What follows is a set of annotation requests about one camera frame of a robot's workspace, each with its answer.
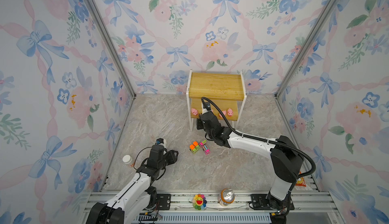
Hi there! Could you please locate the small red toy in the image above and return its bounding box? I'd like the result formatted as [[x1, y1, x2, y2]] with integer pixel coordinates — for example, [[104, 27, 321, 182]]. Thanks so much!
[[296, 177, 307, 187]]

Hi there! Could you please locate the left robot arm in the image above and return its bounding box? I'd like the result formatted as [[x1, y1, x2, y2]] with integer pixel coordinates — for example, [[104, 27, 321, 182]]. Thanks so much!
[[86, 142, 179, 224]]

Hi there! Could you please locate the rainbow smiling flower plush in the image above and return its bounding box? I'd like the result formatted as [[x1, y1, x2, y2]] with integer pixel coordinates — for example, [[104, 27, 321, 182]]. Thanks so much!
[[192, 194, 207, 210]]

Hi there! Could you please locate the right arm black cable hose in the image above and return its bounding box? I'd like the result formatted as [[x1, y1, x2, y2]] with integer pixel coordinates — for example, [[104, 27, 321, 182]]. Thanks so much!
[[200, 97, 317, 191]]

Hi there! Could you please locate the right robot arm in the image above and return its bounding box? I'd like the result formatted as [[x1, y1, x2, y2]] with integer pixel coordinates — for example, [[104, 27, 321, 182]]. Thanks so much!
[[198, 112, 304, 201]]

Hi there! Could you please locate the green orange toy truck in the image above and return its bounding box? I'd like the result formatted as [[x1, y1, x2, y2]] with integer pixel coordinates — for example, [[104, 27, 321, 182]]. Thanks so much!
[[189, 144, 198, 154], [193, 141, 201, 150]]

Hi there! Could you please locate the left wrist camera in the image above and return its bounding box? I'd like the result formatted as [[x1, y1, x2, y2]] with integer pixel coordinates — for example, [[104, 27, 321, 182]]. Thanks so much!
[[156, 138, 166, 148]]

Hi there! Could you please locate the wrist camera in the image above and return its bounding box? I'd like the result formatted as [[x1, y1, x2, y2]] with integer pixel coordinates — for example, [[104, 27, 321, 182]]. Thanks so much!
[[156, 138, 166, 148], [202, 102, 212, 114]]

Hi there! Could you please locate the right arm mounting base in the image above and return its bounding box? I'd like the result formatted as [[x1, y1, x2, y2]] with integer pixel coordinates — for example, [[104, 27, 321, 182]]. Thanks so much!
[[249, 192, 295, 211]]

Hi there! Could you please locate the pink truck green top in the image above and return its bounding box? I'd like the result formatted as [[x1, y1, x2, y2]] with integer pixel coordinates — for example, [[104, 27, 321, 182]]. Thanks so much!
[[199, 140, 207, 147]]

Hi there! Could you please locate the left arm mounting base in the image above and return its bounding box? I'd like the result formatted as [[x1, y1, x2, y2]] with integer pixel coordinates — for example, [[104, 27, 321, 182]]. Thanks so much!
[[146, 193, 172, 210]]

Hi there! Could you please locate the white capped pill bottle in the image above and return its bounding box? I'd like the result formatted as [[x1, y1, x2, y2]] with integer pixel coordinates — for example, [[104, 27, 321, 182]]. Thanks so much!
[[122, 155, 133, 165]]

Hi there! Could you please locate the pink truck blue top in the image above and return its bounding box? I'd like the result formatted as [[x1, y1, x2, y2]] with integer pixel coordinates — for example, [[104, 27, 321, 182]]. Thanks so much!
[[203, 145, 210, 155]]

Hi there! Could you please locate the wooden two-tier white-frame shelf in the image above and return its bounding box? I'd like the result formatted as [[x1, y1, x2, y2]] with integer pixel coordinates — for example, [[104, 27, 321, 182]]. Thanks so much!
[[186, 70, 247, 131]]

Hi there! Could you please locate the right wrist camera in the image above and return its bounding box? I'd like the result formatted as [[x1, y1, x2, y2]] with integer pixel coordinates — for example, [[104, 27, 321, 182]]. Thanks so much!
[[202, 102, 212, 114]]

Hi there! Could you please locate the aluminium mounting rail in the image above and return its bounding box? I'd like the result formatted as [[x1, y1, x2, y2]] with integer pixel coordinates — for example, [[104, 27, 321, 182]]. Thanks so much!
[[81, 187, 344, 224]]

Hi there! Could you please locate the orange metal can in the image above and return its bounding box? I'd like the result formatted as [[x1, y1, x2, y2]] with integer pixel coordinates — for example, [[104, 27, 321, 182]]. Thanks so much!
[[218, 188, 235, 206]]

